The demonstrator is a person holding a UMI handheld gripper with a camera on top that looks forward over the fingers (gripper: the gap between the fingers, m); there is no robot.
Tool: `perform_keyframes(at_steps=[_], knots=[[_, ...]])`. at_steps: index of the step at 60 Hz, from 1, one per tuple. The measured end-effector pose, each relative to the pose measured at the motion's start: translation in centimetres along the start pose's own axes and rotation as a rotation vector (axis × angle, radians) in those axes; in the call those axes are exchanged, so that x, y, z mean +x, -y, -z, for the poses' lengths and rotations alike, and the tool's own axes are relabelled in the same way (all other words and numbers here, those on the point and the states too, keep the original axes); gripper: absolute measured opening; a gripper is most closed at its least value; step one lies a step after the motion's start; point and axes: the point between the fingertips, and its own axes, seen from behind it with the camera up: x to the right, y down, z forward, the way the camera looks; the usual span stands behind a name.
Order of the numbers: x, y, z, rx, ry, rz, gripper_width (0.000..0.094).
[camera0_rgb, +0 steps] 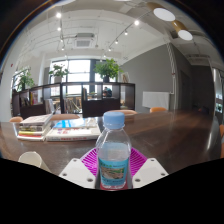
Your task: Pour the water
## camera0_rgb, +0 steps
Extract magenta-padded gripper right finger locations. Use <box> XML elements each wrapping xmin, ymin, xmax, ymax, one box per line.
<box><xmin>127</xmin><ymin>147</ymin><xmax>169</xmax><ymax>190</ymax></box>

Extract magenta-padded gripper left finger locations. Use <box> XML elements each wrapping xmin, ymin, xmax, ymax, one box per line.
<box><xmin>58</xmin><ymin>147</ymin><xmax>101</xmax><ymax>190</ymax></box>

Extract clear water bottle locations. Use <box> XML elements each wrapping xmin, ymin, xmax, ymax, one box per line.
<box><xmin>95</xmin><ymin>111</ymin><xmax>132</xmax><ymax>191</ymax></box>

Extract blue-covered book stack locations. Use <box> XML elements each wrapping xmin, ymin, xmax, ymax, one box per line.
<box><xmin>45</xmin><ymin>117</ymin><xmax>102</xmax><ymax>142</ymax></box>

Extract cream ceramic mug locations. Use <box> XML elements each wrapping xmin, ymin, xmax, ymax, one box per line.
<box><xmin>18</xmin><ymin>151</ymin><xmax>51</xmax><ymax>173</ymax></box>

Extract orange chairs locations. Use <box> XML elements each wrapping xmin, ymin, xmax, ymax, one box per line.
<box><xmin>9</xmin><ymin>106</ymin><xmax>224</xmax><ymax>160</ymax></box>

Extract stack of colourful books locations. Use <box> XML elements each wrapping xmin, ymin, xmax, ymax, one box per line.
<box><xmin>16</xmin><ymin>113</ymin><xmax>54</xmax><ymax>142</ymax></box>

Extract person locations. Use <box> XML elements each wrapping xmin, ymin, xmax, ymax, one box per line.
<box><xmin>102</xmin><ymin>86</ymin><xmax>113</xmax><ymax>98</ymax></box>

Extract potted green plants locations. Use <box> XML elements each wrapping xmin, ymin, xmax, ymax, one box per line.
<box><xmin>14</xmin><ymin>58</ymin><xmax>123</xmax><ymax>93</ymax></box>

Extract ceiling air conditioner unit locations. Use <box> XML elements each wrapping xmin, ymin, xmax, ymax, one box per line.
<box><xmin>73</xmin><ymin>32</ymin><xmax>96</xmax><ymax>49</ymax></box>

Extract ceiling track spotlights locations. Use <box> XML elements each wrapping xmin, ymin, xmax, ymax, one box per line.
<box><xmin>55</xmin><ymin>12</ymin><xmax>141</xmax><ymax>60</ymax></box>

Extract round white ceiling lamps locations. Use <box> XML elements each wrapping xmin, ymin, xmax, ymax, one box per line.
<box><xmin>113</xmin><ymin>0</ymin><xmax>194</xmax><ymax>42</ymax></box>

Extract white wall radiator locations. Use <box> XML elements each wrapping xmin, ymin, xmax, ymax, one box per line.
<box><xmin>142</xmin><ymin>91</ymin><xmax>171</xmax><ymax>111</ymax></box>

